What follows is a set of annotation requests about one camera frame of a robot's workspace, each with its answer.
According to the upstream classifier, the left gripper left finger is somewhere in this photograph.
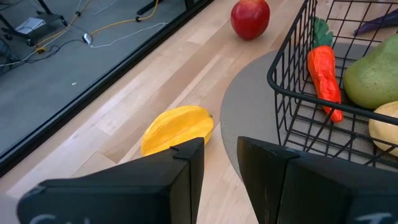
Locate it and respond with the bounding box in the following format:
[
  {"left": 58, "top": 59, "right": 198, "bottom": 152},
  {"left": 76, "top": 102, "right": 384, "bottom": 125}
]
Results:
[{"left": 17, "top": 137, "right": 205, "bottom": 224}]

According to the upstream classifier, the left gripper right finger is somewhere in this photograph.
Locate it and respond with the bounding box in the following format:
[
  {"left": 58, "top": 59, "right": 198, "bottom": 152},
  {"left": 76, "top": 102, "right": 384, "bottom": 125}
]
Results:
[{"left": 238, "top": 136, "right": 398, "bottom": 224}]

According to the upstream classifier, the yellow banana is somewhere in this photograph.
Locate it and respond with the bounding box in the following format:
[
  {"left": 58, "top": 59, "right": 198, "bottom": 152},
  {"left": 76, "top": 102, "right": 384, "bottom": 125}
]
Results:
[{"left": 141, "top": 105, "right": 215, "bottom": 157}]

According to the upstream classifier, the yellow lemon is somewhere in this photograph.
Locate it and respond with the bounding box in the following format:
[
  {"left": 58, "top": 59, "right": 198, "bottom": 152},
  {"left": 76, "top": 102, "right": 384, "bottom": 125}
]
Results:
[{"left": 368, "top": 100, "right": 398, "bottom": 158}]

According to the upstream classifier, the orange carrot green top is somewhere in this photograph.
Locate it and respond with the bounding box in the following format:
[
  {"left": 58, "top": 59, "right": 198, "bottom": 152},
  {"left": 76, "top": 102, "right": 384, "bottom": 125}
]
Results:
[{"left": 307, "top": 17, "right": 345, "bottom": 124}]

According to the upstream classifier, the green pear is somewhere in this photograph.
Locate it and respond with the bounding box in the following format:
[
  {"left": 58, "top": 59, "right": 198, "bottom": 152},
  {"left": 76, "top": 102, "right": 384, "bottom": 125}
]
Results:
[{"left": 343, "top": 34, "right": 398, "bottom": 110}]

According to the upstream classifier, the purple eggplant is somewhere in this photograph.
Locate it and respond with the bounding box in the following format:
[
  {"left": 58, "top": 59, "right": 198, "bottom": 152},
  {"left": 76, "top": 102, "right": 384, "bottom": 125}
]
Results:
[{"left": 353, "top": 8, "right": 398, "bottom": 37}]

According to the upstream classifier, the red apple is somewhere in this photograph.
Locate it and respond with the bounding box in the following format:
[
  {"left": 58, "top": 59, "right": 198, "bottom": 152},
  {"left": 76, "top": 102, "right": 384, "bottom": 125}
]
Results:
[{"left": 230, "top": 0, "right": 271, "bottom": 41}]

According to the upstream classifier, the round grey mat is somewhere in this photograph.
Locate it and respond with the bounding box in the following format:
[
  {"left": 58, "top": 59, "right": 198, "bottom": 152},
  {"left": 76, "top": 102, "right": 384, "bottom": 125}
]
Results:
[{"left": 220, "top": 42, "right": 398, "bottom": 181}]

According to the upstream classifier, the black floor stand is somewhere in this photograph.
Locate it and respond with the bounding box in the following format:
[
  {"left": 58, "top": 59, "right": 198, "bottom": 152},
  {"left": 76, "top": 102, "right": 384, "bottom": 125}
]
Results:
[{"left": 136, "top": 0, "right": 165, "bottom": 16}]

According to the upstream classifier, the black wheeled stand base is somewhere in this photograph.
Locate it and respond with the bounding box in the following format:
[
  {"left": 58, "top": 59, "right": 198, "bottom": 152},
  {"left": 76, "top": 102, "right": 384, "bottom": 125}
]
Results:
[{"left": 0, "top": 0, "right": 68, "bottom": 47}]

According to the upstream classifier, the white flat box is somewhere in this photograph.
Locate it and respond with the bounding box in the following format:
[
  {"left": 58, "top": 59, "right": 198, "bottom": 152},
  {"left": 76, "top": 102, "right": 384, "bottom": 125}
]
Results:
[{"left": 14, "top": 17, "right": 47, "bottom": 35}]

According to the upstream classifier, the black wire basket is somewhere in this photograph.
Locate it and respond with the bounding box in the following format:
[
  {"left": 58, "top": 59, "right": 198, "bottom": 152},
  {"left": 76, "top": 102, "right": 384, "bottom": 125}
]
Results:
[{"left": 266, "top": 0, "right": 398, "bottom": 170}]

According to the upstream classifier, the black aluminium table frame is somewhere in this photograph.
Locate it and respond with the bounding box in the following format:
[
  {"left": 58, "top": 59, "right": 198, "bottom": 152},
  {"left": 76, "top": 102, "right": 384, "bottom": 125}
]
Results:
[{"left": 0, "top": 0, "right": 215, "bottom": 179}]

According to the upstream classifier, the white floor cable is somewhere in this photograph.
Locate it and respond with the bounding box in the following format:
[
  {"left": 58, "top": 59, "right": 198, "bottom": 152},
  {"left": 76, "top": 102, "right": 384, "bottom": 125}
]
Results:
[{"left": 90, "top": 22, "right": 169, "bottom": 49}]

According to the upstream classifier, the yellow floor cable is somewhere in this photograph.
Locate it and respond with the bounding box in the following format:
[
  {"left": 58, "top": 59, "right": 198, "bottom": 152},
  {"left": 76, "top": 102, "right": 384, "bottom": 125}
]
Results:
[{"left": 34, "top": 0, "right": 160, "bottom": 54}]

